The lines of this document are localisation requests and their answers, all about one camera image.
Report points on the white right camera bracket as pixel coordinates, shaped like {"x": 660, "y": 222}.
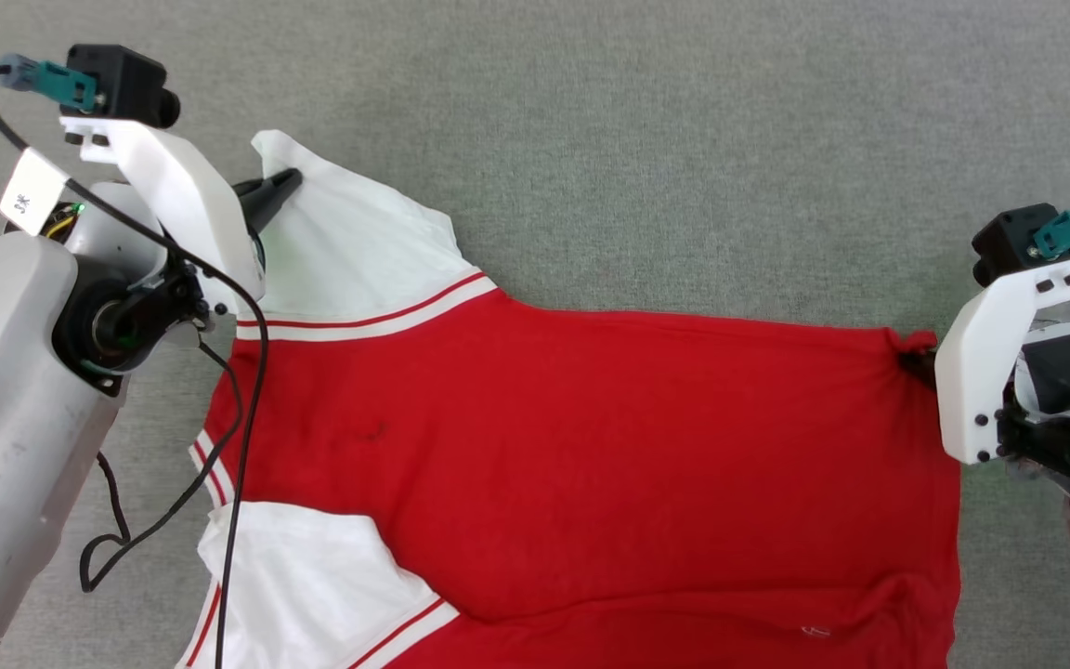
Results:
{"x": 972, "y": 372}

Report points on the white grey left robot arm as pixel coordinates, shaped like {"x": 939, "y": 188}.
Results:
{"x": 6, "y": 418}

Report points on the white paper label tag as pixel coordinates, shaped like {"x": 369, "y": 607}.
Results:
{"x": 32, "y": 193}

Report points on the grey fabric sofa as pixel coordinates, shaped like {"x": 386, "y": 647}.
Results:
{"x": 591, "y": 139}

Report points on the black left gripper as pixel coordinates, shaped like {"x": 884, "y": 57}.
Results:
{"x": 108, "y": 237}

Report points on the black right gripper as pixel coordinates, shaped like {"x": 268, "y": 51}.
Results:
{"x": 1055, "y": 367}

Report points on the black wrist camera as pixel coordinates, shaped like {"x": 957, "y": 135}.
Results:
{"x": 1009, "y": 242}
{"x": 117, "y": 79}

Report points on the red and white basketball jersey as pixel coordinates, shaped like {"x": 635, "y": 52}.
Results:
{"x": 591, "y": 446}

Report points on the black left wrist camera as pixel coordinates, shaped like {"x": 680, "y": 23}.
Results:
{"x": 117, "y": 79}

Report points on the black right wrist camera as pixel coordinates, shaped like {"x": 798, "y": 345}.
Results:
{"x": 1009, "y": 242}

